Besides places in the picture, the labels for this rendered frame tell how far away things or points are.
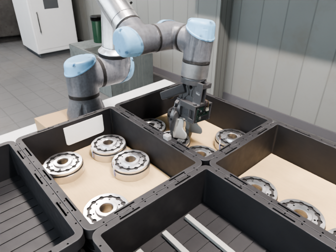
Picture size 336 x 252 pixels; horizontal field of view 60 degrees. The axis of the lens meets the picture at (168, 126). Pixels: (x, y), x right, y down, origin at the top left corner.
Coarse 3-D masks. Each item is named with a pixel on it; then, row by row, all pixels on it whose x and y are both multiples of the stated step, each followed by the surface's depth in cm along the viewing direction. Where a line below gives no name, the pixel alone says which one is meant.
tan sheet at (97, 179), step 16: (96, 160) 84; (80, 176) 78; (96, 176) 78; (112, 176) 78; (160, 176) 78; (80, 192) 73; (96, 192) 73; (112, 192) 73; (128, 192) 73; (144, 192) 73; (80, 208) 68
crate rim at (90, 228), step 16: (96, 112) 88; (48, 128) 80; (144, 128) 80; (32, 160) 68; (192, 160) 68; (48, 176) 64; (176, 176) 63; (64, 192) 59; (128, 208) 55; (80, 224) 52; (96, 224) 52
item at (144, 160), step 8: (120, 152) 82; (128, 152) 82; (136, 152) 82; (112, 160) 79; (120, 160) 79; (144, 160) 79; (120, 168) 76; (128, 168) 76; (136, 168) 76; (144, 168) 77
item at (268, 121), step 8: (160, 88) 104; (136, 96) 98; (144, 96) 99; (208, 96) 99; (216, 96) 98; (120, 104) 93; (232, 104) 93; (128, 112) 89; (248, 112) 89; (152, 128) 80; (256, 128) 80; (240, 136) 77; (248, 136) 77; (176, 144) 73; (232, 144) 73; (192, 152) 70; (216, 152) 70; (208, 160) 68
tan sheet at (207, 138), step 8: (168, 128) 100; (184, 128) 100; (208, 128) 100; (216, 128) 100; (192, 136) 95; (200, 136) 95; (208, 136) 95; (192, 144) 91; (200, 144) 91; (208, 144) 91
